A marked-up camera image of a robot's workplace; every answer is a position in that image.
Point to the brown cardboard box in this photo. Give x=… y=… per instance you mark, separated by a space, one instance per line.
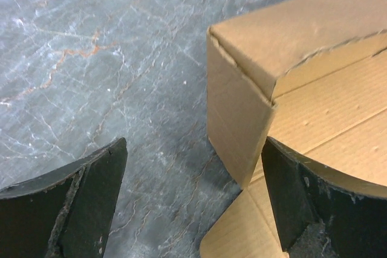
x=310 y=74

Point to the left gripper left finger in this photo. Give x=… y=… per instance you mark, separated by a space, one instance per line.
x=66 y=212

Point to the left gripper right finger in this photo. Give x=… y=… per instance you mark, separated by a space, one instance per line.
x=303 y=191

